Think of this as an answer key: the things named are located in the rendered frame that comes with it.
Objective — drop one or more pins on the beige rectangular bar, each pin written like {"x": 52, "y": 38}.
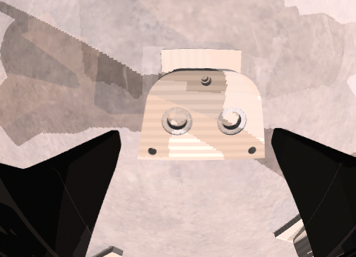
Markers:
{"x": 112, "y": 252}

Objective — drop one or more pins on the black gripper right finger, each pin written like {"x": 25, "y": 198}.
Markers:
{"x": 322, "y": 181}

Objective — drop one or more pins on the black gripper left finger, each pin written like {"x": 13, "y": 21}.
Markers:
{"x": 59, "y": 199}

